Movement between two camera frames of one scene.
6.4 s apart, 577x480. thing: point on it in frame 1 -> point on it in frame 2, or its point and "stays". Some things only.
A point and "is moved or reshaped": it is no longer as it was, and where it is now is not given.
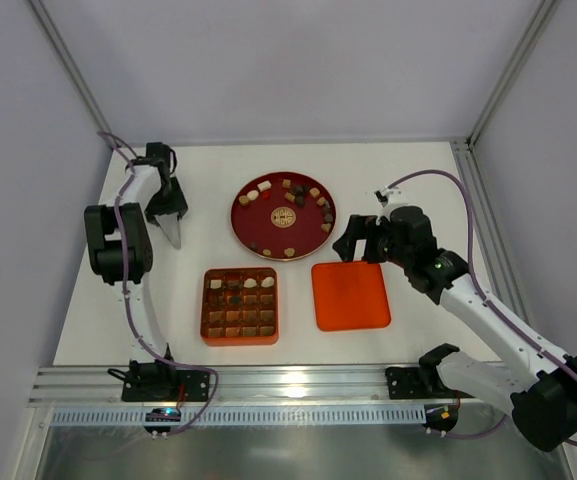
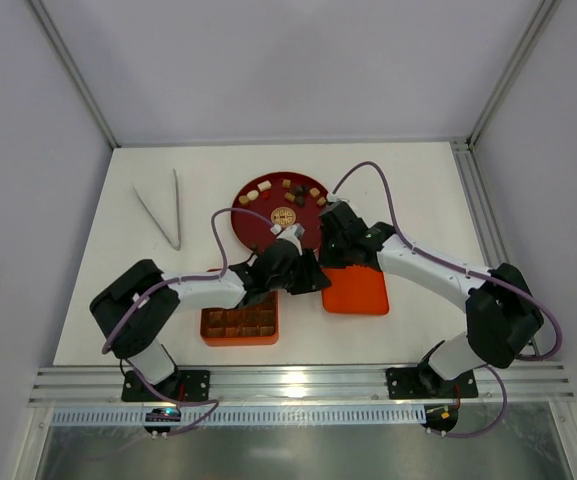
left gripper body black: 166,208 -> 306,272
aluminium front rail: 230,386 stays
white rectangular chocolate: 263,186 stays
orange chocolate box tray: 239,306 stays
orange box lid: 350,295 is moved or reshaped
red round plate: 283,216 stays
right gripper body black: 368,239 -> 337,239
